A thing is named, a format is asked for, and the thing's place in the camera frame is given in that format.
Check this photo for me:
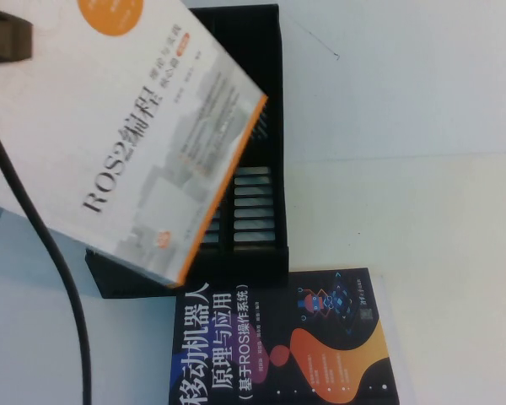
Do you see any black perforated book stand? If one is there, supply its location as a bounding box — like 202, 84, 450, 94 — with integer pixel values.
85, 3, 290, 300

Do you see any black cable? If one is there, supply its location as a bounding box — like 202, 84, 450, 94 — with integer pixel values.
0, 107, 90, 405

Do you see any white book with orange spine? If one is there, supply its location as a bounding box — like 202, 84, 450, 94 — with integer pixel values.
0, 0, 271, 290

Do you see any dark book with colourful cover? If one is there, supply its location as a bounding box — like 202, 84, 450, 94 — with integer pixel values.
167, 266, 406, 405

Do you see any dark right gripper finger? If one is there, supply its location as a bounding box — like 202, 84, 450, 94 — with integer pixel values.
0, 6, 35, 66

